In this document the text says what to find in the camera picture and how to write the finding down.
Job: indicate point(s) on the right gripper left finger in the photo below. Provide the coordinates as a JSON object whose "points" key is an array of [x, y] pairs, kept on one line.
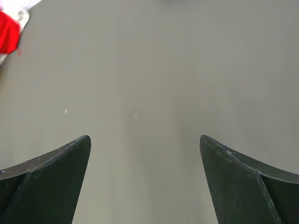
{"points": [[45, 189]]}

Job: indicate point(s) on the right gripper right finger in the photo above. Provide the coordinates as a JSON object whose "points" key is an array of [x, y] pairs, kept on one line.
{"points": [[247, 191]]}

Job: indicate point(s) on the red t shirt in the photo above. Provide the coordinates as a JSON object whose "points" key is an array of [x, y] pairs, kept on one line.
{"points": [[10, 32]]}

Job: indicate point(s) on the white t shirt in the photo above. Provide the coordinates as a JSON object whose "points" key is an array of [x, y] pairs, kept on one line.
{"points": [[22, 16]]}

